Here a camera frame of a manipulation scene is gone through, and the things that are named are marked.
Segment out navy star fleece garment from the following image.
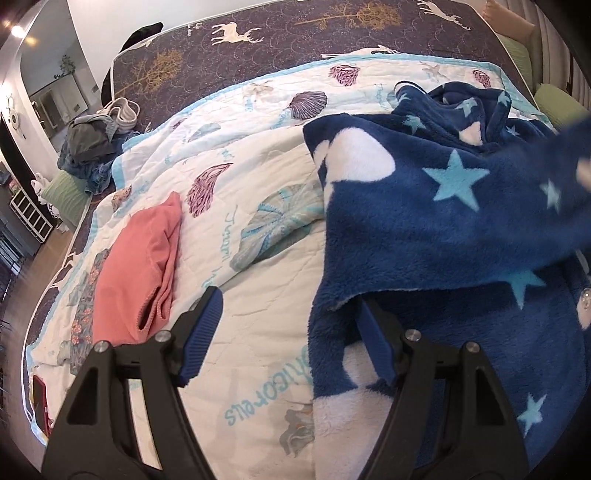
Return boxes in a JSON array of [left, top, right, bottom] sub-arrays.
[[304, 82, 590, 479]]

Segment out pile of dark clothes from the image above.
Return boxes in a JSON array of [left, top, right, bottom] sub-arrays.
[[57, 113, 137, 195]]

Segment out red object at bed edge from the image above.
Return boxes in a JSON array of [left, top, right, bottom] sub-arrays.
[[32, 375, 52, 437]]

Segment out floral patterned garment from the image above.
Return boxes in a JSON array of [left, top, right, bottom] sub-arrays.
[[69, 248, 110, 375]]

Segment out folded coral pink garment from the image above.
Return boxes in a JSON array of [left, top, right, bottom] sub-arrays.
[[92, 192, 182, 346]]

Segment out white shelf unit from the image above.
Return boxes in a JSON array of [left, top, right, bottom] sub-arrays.
[[10, 188, 53, 243]]

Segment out green pillow left side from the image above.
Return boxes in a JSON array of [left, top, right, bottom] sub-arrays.
[[40, 171, 90, 232]]

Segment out green pillow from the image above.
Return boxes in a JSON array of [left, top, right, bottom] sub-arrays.
[[40, 171, 90, 232], [499, 35, 534, 90], [534, 84, 589, 129]]

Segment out white seashell quilt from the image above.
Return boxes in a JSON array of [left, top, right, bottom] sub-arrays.
[[26, 54, 543, 479]]

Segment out green pillow right side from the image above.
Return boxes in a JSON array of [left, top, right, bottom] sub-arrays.
[[534, 84, 589, 129]]

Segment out beige curtain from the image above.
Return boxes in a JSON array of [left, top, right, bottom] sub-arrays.
[[500, 0, 590, 109]]

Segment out tan pillow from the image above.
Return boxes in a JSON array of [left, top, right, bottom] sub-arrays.
[[482, 0, 536, 44]]

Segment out white rope basket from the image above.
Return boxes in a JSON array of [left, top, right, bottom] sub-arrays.
[[98, 97, 140, 133]]

